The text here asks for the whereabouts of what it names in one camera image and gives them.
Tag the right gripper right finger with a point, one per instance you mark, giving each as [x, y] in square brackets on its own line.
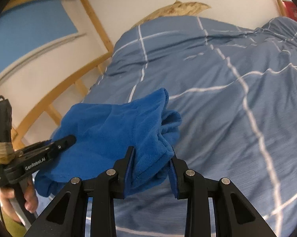
[234, 214]

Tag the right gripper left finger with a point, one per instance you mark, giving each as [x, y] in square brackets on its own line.
[66, 213]

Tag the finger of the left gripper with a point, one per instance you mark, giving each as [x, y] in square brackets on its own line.
[63, 144]

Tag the blue fleece pants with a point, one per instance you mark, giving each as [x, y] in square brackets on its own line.
[103, 134]

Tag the person's left hand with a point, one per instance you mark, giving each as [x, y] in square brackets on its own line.
[20, 202]

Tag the blue window blind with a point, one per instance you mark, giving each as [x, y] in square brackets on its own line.
[31, 25]

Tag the blue grid duvet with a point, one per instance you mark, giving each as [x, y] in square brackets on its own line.
[236, 91]

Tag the beige patterned pillow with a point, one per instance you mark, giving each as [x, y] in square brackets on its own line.
[176, 9]

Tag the red plastic storage bin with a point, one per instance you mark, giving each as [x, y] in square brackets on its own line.
[291, 9]

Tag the wooden bunk bed frame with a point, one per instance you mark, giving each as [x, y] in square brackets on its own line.
[42, 85]

